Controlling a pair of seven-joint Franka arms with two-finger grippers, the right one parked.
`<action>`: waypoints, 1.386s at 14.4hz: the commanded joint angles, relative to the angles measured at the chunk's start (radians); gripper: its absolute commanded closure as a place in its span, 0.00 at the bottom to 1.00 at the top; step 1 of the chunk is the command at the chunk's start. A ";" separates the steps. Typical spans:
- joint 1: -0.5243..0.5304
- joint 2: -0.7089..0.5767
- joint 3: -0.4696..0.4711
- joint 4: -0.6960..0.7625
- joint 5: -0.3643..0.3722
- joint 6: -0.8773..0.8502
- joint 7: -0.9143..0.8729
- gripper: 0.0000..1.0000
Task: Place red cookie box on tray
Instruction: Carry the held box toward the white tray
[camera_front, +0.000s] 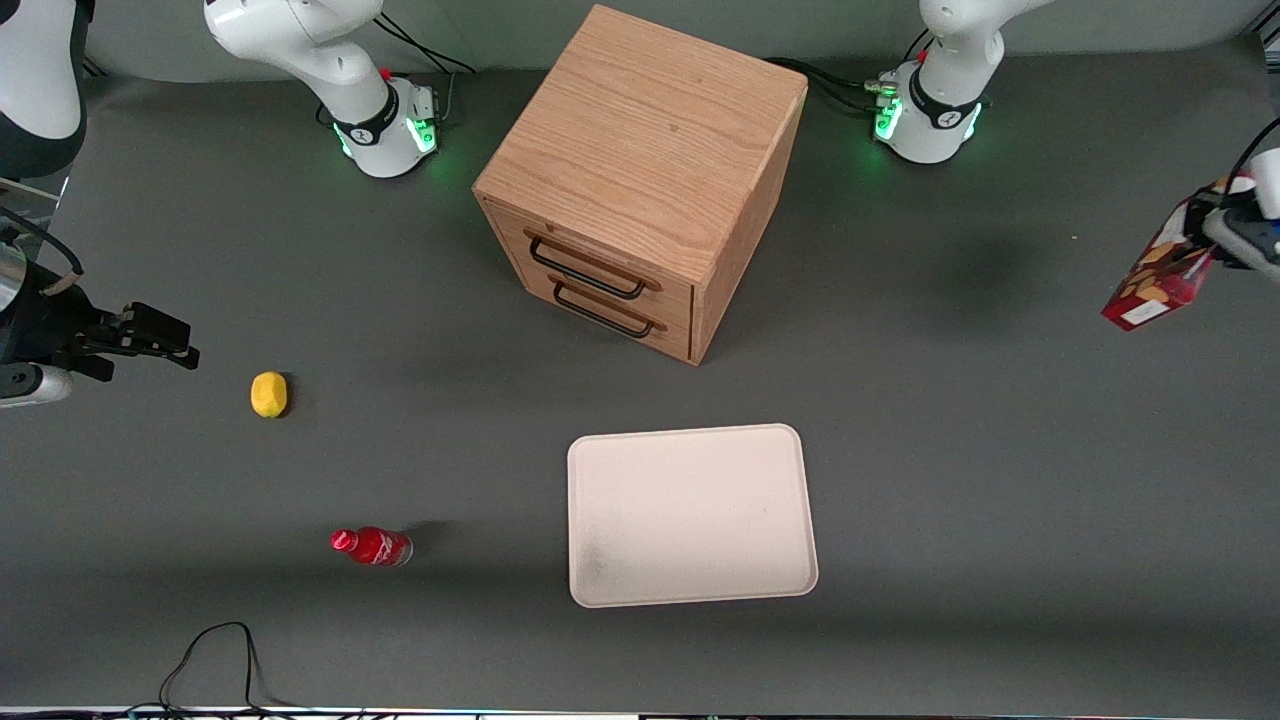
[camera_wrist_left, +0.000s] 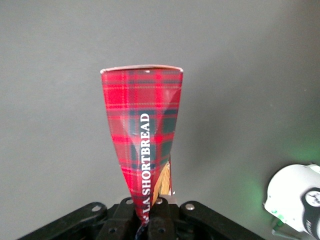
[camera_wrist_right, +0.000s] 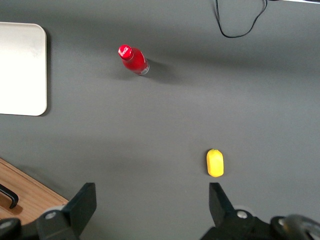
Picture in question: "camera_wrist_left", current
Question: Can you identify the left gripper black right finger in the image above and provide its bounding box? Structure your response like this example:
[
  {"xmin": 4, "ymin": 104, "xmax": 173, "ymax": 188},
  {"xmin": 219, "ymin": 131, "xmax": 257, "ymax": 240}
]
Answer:
[{"xmin": 146, "ymin": 198, "xmax": 266, "ymax": 240}]

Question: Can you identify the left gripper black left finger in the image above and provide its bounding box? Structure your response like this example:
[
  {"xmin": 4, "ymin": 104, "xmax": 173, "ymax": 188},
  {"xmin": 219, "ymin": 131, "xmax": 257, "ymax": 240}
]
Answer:
[{"xmin": 17, "ymin": 197, "xmax": 142, "ymax": 240}]

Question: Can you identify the red tartan cookie box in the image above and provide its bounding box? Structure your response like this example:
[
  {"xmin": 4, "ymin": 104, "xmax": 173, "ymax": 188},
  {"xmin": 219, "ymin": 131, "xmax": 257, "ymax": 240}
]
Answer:
[{"xmin": 99, "ymin": 64, "xmax": 185, "ymax": 226}]

